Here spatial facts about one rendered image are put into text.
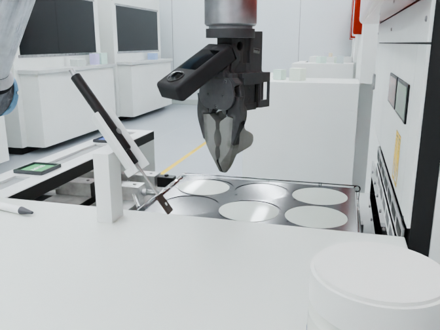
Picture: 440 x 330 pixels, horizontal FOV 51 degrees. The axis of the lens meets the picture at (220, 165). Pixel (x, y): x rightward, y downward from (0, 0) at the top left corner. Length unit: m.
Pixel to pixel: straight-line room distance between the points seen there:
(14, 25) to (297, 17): 7.75
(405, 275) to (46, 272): 0.33
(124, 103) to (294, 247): 6.78
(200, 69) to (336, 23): 8.03
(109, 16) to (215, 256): 6.76
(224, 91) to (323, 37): 7.98
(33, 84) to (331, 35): 5.29
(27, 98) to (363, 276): 5.16
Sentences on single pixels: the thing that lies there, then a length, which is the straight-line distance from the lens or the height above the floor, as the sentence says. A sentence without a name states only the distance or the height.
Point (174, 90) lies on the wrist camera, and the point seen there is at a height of 1.11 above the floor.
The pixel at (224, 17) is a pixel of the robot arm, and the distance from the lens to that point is 0.66.
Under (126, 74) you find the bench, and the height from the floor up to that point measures 0.72.
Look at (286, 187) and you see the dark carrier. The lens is 0.91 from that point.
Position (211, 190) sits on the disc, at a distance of 0.88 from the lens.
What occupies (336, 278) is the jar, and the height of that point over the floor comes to 1.06.
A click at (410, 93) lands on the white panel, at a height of 1.12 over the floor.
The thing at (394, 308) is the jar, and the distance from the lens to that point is 0.23.
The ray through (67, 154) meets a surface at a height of 0.96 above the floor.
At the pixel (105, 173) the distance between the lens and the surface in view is 0.55.
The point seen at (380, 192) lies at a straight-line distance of 0.78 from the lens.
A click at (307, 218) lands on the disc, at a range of 0.76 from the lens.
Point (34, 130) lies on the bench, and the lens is 5.35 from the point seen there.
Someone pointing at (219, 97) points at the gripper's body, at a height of 1.10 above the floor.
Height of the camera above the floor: 1.17
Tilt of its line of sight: 15 degrees down
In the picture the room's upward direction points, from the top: straight up
